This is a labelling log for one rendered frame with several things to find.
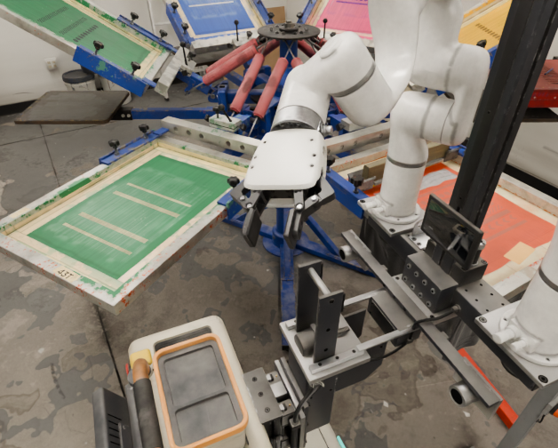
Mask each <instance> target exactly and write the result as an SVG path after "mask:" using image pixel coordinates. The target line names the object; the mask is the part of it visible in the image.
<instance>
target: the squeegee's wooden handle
mask: <svg viewBox="0 0 558 448"><path fill-rule="evenodd" d="M427 147H428V159H427V163H428V162H431V161H434V160H436V159H438V158H444V155H445V152H447V151H448V149H449V146H447V145H443V144H440V143H437V142H432V143H429V144H427ZM386 160H387V158H383V159H380V160H378V161H375V162H372V163H369V164H365V165H364V166H363V176H362V177H364V179H365V180H367V179H369V178H372V177H374V176H376V179H374V181H376V180H380V179H383V174H384V170H385V164H386Z"/></svg>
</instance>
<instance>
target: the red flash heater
mask: <svg viewBox="0 0 558 448"><path fill-rule="evenodd" d="M551 68H554V69H552V70H551V71H550V72H548V73H547V74H546V75H544V74H545V73H546V72H547V71H548V70H550V69H551ZM528 108H558V60H546V61H545V63H544V66H543V68H542V70H541V73H540V75H539V78H538V81H537V84H536V86H535V89H534V91H533V93H532V96H531V98H530V102H529V105H528Z"/></svg>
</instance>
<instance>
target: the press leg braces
mask: <svg viewBox="0 0 558 448"><path fill-rule="evenodd" d="M290 210H291V208H283V232H284V229H285V225H286V221H287V217H288V213H289V211H290ZM246 213H247V212H245V213H243V214H242V215H238V214H237V215H236V216H235V217H234V218H233V219H232V220H233V221H236V222H239V223H241V224H243V223H244V220H245V217H246ZM306 224H307V225H308V226H309V227H310V228H311V229H312V230H313V231H314V233H315V234H316V235H317V236H318V238H319V239H320V240H321V241H322V242H323V244H324V245H325V246H326V248H327V249H328V250H327V252H326V253H325V254H327V255H330V256H332V257H334V258H337V259H340V260H341V258H340V257H339V248H338V247H337V246H336V245H335V244H334V243H333V242H332V241H331V239H330V238H329V237H328V236H327V234H326V233H325V232H324V231H323V229H322V228H321V227H320V226H319V224H318V223H317V222H316V221H315V219H314V218H313V217H312V216H311V215H310V216H308V220H307V221H306ZM283 264H284V267H282V281H293V267H291V249H290V248H289V246H288V245H287V243H286V241H285V239H284V238H283Z"/></svg>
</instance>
